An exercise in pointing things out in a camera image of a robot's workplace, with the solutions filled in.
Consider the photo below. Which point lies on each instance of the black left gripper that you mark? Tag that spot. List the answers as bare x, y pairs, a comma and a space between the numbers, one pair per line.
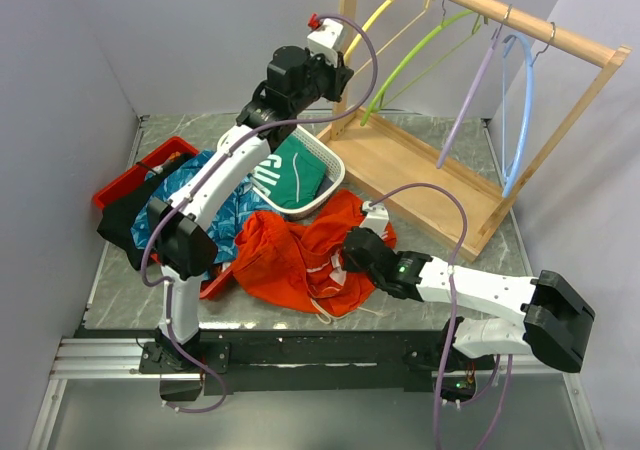
339, 76

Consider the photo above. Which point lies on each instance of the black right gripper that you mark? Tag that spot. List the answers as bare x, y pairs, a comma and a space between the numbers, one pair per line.
348, 263

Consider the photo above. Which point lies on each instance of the orange drawstring shorts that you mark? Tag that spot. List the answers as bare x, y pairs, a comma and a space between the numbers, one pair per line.
298, 266

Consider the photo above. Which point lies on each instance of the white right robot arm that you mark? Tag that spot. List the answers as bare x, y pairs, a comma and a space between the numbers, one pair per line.
542, 316

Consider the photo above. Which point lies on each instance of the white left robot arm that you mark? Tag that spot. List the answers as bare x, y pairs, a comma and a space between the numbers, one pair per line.
296, 77

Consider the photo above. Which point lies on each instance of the yellow plastic hanger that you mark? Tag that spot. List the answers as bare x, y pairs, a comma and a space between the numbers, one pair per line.
348, 8

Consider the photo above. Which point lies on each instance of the green shorts with white letters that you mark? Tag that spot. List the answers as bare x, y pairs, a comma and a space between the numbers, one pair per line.
291, 176

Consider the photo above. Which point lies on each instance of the blue patterned shorts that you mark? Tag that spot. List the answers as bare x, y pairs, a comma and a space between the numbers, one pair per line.
229, 220

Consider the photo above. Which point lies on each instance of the purple plastic hanger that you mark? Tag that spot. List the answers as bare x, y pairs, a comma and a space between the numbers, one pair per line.
472, 91

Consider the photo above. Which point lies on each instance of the blue plastic hanger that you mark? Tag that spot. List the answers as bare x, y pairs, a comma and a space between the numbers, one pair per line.
511, 153

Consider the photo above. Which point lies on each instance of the white perforated plastic basket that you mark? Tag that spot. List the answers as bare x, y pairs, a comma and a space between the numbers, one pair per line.
239, 164

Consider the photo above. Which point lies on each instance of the wooden clothes rack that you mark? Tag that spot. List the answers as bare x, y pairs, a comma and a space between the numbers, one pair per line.
379, 156

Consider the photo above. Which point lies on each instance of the red plastic tray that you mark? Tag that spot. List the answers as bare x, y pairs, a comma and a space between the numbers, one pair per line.
183, 244

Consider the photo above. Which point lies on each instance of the black garment in tray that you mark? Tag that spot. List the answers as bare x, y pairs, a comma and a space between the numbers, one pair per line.
121, 201

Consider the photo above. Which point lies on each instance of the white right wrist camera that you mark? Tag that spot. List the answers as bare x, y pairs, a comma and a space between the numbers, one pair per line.
375, 218

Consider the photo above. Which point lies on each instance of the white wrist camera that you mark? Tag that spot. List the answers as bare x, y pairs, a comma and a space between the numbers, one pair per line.
375, 218
327, 41

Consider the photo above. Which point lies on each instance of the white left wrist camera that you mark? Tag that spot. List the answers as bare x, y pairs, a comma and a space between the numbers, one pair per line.
327, 41

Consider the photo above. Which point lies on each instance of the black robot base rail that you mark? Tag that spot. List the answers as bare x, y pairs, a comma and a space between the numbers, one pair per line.
287, 360

